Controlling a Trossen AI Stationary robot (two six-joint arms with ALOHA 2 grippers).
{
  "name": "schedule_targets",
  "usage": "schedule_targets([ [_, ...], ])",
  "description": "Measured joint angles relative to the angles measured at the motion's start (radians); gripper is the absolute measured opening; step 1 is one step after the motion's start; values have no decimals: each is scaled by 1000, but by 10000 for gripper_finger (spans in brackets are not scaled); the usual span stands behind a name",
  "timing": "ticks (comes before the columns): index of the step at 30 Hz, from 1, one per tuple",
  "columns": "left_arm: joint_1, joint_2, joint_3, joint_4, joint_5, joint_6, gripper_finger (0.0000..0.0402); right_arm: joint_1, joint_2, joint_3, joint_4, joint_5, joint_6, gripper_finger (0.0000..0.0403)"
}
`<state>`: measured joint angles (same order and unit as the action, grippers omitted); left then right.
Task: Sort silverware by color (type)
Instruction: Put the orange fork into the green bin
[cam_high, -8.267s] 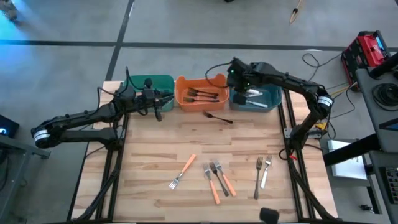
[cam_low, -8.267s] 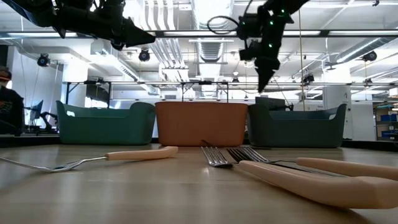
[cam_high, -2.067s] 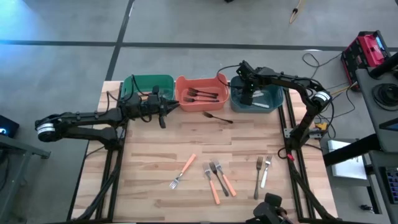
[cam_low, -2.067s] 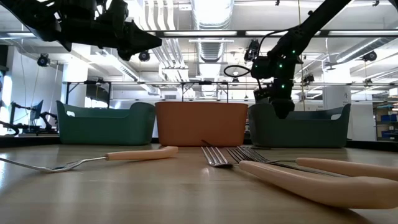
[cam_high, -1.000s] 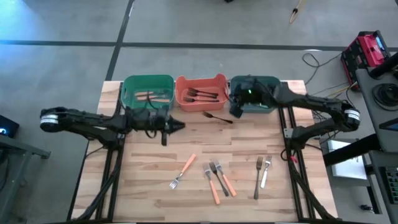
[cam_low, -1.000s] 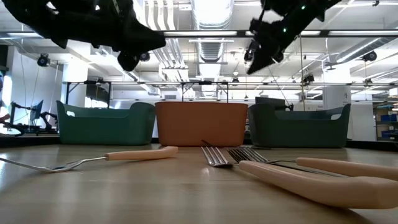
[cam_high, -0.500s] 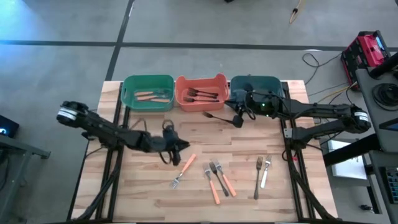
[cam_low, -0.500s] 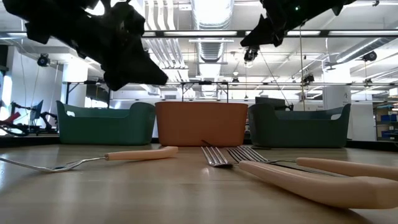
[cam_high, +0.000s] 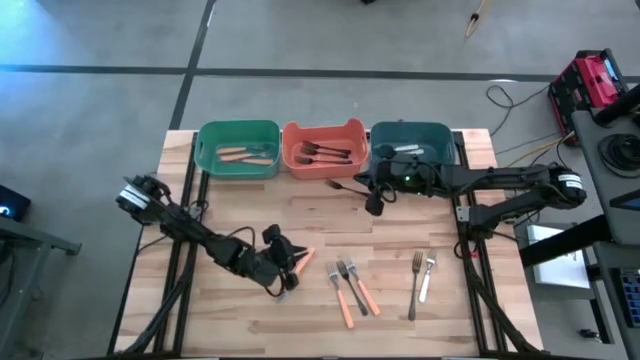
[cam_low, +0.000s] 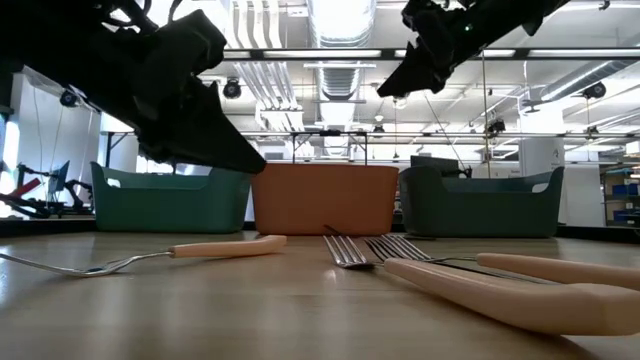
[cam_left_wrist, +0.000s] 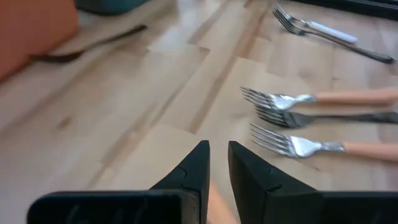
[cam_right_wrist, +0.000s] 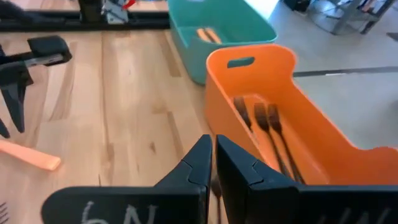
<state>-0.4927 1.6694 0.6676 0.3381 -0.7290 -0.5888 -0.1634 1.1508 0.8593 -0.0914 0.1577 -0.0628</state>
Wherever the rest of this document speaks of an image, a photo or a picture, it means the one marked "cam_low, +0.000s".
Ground black monitor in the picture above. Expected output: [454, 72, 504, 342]
[409, 155, 460, 180]

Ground black overhead frame beam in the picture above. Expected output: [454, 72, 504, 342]
[222, 47, 640, 63]

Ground orange-handled silver fork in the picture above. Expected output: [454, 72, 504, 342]
[382, 233, 640, 293]
[322, 234, 640, 338]
[0, 234, 288, 279]

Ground red slanted object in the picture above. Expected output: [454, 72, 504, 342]
[7, 177, 42, 200]

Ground orange plastic bin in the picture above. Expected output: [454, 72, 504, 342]
[249, 163, 400, 237]

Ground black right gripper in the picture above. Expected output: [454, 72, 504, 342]
[377, 0, 471, 99]

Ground green plastic bin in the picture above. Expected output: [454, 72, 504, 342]
[89, 160, 252, 235]

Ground white cabinet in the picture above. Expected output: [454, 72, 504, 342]
[518, 136, 567, 224]

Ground silver ceiling duct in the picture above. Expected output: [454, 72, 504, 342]
[305, 0, 377, 101]

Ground black aluminium table frame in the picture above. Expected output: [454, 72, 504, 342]
[0, 218, 640, 245]

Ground shelf with blue bins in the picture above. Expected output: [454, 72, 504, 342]
[601, 166, 640, 227]

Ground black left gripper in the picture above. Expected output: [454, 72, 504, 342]
[89, 9, 267, 175]

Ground monitor on arm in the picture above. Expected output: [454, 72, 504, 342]
[47, 159, 72, 197]

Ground teal plastic bin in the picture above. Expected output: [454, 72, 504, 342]
[398, 165, 565, 239]

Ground thin vertical pole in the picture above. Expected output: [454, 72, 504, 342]
[478, 49, 492, 166]

